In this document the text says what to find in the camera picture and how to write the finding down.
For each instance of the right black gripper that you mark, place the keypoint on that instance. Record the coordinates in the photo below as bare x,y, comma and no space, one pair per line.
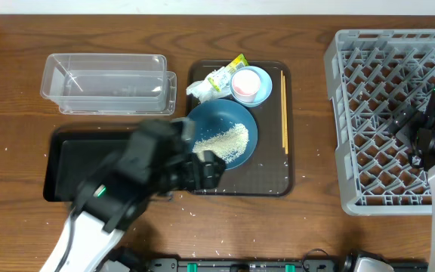
408,123

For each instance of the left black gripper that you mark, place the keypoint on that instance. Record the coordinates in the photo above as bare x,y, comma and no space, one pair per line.
199,180

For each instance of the pile of white rice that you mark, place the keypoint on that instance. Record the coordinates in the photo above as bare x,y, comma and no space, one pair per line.
228,145

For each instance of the dark blue plate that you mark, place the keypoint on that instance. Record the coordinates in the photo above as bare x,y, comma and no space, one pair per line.
217,116

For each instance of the brown serving tray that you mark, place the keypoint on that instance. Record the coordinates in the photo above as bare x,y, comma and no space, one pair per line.
269,171

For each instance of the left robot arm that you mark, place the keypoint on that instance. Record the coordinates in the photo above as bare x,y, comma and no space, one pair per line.
103,209

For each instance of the grey dishwasher rack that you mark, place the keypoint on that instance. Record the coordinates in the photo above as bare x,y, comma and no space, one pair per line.
372,75

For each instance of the crumpled white green wrapper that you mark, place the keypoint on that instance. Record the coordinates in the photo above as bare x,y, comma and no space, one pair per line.
217,83

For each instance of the pink white cup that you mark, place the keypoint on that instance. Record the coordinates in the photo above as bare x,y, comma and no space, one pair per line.
245,85

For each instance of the wooden chopstick right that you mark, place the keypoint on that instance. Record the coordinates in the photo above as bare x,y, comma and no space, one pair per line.
285,114

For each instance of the wooden chopstick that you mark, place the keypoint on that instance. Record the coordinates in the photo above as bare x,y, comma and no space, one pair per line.
285,114
281,109

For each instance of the light blue small bowl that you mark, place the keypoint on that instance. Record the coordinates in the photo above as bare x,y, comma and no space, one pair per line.
265,89

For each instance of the wooden chopstick left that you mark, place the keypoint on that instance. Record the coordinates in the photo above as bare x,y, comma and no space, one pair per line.
281,109

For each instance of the black plastic tray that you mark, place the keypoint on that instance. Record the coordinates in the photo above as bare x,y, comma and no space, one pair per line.
76,152

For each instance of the clear plastic bin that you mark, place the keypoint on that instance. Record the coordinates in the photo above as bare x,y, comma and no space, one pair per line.
69,62

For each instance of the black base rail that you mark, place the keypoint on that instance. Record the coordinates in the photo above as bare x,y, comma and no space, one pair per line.
123,259

